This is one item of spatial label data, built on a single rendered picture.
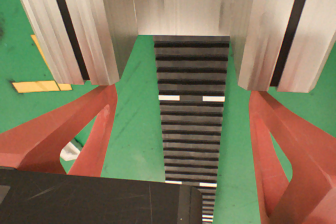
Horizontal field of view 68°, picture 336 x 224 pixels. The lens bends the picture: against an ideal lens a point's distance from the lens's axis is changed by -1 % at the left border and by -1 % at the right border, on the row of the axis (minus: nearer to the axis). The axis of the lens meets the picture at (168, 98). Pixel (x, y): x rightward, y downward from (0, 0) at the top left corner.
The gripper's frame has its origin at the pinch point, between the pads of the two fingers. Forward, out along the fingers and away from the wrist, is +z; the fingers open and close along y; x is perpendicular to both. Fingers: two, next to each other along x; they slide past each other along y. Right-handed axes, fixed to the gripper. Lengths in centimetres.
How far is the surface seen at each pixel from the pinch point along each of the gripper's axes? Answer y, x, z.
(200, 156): -1.6, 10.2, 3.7
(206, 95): -1.7, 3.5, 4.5
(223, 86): -2.8, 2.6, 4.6
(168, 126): 1.3, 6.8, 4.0
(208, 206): -2.8, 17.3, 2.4
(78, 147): 11.3, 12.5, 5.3
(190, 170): -0.7, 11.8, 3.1
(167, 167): 1.4, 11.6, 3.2
